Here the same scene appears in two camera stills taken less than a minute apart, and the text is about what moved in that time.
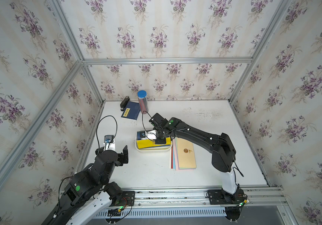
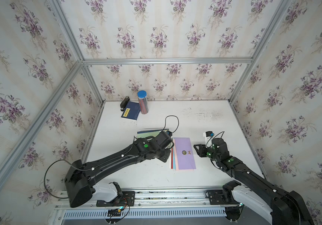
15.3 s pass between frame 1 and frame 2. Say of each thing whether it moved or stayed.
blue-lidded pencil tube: stayed
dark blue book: stayed
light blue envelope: stayed
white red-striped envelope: stayed
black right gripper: moved
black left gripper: moved
